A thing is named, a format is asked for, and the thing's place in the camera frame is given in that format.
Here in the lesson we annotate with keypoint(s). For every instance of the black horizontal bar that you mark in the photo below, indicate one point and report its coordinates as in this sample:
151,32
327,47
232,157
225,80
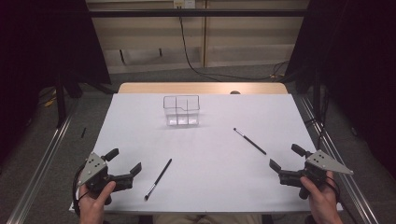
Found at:
199,13

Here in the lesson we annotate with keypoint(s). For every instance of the black makeup brush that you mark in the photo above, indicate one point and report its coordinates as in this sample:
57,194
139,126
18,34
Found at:
158,179
250,141

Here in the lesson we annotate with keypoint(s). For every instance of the white wall outlet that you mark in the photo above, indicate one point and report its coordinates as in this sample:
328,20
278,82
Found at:
184,3

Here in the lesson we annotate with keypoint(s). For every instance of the small dark round object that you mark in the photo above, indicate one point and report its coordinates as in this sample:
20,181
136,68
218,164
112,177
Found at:
235,92

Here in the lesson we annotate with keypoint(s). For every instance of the person's beige trousers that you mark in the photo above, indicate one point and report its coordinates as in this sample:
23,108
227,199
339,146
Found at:
218,219

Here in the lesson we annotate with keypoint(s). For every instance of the aluminium floor rail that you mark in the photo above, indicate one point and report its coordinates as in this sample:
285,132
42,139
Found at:
40,161
348,183

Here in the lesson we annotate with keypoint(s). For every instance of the person's left hand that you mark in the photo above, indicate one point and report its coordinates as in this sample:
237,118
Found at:
91,207

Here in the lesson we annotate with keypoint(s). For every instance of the clear plastic organizer box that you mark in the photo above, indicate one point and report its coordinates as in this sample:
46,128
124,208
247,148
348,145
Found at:
181,112

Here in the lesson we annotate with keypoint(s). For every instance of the small black floor object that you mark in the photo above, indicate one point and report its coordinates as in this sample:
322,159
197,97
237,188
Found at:
83,132

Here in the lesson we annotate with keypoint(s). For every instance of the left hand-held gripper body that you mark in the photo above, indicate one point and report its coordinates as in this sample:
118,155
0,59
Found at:
93,169

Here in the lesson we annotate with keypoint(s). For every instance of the black curtain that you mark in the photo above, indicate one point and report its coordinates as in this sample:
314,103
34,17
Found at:
358,62
37,46

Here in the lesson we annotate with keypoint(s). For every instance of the white table sheet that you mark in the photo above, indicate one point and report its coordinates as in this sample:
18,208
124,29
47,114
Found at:
218,180

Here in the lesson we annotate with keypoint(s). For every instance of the person's right hand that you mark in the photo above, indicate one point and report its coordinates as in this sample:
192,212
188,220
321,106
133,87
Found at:
323,202

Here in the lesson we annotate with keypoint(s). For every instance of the wooden table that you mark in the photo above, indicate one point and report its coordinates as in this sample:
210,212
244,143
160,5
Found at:
202,88

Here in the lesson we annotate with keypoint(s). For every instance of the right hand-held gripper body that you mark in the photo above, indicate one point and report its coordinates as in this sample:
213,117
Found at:
323,163

